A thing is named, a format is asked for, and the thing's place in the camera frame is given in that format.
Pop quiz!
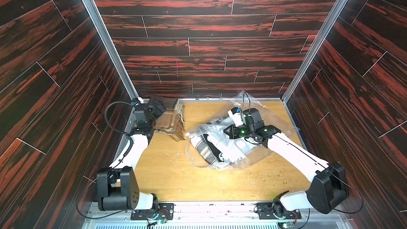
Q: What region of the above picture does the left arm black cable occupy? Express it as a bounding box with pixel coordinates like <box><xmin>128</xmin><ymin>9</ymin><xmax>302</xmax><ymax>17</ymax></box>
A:
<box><xmin>75</xmin><ymin>101</ymin><xmax>136</xmax><ymax>220</ymax></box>

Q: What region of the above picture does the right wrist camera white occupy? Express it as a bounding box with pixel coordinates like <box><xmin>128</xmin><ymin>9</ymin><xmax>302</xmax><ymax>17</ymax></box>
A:
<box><xmin>228</xmin><ymin>107</ymin><xmax>243</xmax><ymax>127</ymax></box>

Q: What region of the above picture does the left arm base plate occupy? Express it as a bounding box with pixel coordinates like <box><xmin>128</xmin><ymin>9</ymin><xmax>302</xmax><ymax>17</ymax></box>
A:
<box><xmin>130</xmin><ymin>202</ymin><xmax>174</xmax><ymax>222</ymax></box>

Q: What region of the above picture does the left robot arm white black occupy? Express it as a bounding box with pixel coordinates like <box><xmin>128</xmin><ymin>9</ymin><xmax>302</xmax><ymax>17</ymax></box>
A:
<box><xmin>95</xmin><ymin>100</ymin><xmax>166</xmax><ymax>212</ymax></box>

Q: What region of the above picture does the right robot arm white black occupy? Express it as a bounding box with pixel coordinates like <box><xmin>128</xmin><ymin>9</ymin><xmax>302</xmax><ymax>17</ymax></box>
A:
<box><xmin>224</xmin><ymin>107</ymin><xmax>349</xmax><ymax>219</ymax></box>

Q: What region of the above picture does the brown striped fringed scarf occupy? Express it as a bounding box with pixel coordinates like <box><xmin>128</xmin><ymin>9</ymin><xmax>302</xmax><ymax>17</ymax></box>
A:
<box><xmin>150</xmin><ymin>96</ymin><xmax>185</xmax><ymax>141</ymax></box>

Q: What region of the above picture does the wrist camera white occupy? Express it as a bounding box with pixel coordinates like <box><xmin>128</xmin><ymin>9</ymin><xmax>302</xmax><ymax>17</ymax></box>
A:
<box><xmin>228</xmin><ymin>107</ymin><xmax>243</xmax><ymax>127</ymax></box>
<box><xmin>130</xmin><ymin>97</ymin><xmax>145</xmax><ymax>106</ymax></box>

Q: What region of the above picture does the beige brown striped scarf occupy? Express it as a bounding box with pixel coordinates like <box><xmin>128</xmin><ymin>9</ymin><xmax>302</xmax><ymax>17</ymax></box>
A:
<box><xmin>191</xmin><ymin>134</ymin><xmax>220</xmax><ymax>164</ymax></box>

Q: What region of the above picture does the white fringed scarf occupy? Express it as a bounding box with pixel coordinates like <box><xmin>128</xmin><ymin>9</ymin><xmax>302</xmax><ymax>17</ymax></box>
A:
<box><xmin>211</xmin><ymin>134</ymin><xmax>258</xmax><ymax>169</ymax></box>

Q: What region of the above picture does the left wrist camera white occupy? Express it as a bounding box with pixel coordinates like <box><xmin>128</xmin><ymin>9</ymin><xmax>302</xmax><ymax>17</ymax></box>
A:
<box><xmin>130</xmin><ymin>97</ymin><xmax>145</xmax><ymax>106</ymax></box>

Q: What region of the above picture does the clear plastic vacuum bag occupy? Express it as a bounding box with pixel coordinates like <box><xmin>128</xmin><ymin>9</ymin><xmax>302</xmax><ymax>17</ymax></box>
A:
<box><xmin>185</xmin><ymin>91</ymin><xmax>296</xmax><ymax>171</ymax></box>

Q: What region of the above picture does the white vacuum bag valve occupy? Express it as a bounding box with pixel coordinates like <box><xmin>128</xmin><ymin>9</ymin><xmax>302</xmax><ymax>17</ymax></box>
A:
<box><xmin>236</xmin><ymin>140</ymin><xmax>246</xmax><ymax>150</ymax></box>

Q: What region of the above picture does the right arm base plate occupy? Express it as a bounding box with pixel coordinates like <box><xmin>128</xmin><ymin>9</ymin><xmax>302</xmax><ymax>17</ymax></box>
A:
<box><xmin>253</xmin><ymin>202</ymin><xmax>302</xmax><ymax>221</ymax></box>

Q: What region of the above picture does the front aluminium rail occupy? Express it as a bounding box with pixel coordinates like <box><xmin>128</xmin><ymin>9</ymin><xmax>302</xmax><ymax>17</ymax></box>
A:
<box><xmin>82</xmin><ymin>201</ymin><xmax>355</xmax><ymax>229</ymax></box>

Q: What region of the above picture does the black scarf white emblem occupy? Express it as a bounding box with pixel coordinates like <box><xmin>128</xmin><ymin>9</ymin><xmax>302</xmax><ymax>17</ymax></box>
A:
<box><xmin>203</xmin><ymin>134</ymin><xmax>231</xmax><ymax>164</ymax></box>

